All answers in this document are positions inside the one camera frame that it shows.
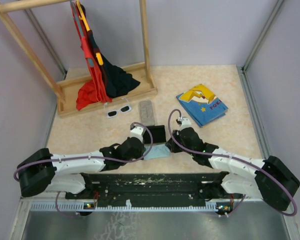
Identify light blue lens cloth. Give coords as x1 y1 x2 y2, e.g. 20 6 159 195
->
144 144 171 161

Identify black glasses case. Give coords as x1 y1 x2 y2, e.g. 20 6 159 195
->
143 125 167 144

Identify grey glasses case green lining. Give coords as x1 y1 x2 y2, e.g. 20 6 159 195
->
139 100 156 127

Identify white sunglasses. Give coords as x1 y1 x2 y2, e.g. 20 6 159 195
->
103 97 132 119

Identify red garment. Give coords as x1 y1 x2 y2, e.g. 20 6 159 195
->
70 2 113 104

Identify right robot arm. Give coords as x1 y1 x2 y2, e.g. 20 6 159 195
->
166 127 300 215

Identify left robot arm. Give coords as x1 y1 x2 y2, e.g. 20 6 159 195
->
14 137 146 199

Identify blue yellow folded cloth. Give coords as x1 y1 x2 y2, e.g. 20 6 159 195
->
176 84 228 127

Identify black hanging garment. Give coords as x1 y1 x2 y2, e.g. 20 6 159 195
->
89 34 142 99

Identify wooden clothes rack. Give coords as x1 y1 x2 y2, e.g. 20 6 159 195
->
0 0 158 118

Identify yellow clothes hanger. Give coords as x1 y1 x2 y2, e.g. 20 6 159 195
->
76 0 104 66

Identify grey red clothes hanger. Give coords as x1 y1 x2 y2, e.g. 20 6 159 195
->
70 0 95 68

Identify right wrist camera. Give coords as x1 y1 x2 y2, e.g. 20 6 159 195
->
176 116 192 131

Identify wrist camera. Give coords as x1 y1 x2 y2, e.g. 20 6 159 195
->
129 126 145 143
176 116 192 131

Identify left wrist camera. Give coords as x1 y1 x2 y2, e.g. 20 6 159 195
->
129 126 145 143

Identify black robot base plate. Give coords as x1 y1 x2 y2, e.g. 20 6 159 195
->
65 172 242 208

